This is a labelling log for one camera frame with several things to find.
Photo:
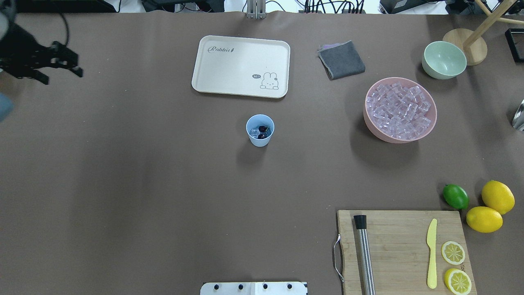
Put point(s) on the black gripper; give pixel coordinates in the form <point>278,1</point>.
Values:
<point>21,52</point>

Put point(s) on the clear ice cube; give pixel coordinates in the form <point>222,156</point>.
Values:
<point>254,133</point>

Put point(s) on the light blue cup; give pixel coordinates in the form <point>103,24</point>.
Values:
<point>256,121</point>

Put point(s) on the steel ice scoop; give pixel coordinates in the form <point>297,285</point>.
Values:
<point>518,118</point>

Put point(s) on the cream tray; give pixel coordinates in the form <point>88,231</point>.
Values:
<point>229,65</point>

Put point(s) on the grey folded cloth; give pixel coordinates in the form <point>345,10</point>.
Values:
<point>341,60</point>

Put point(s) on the steel muddler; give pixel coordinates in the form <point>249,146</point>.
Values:
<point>366,260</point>

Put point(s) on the pink bowl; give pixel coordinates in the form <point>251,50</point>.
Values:
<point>398,110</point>

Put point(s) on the green bowl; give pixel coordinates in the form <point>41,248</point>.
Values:
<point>443,60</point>

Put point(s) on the wooden cutting board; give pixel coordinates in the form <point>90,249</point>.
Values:
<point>398,250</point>

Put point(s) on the green lime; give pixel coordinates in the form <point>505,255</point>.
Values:
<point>456,196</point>

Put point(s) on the wooden mug tree stand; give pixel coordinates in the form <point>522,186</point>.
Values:
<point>471,42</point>

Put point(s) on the yellow plastic knife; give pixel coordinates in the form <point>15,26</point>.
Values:
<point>431,243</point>

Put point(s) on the lemon slice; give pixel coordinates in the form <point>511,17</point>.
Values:
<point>453,253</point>

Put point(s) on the lemon half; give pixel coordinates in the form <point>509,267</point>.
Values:
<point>458,281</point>

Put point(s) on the yellow lemon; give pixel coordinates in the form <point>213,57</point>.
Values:
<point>484,219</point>
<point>498,196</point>

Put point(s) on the black framed wooden tray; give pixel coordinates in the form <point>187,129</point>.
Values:
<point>515,40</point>

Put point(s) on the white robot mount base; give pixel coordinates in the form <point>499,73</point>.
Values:
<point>255,288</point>

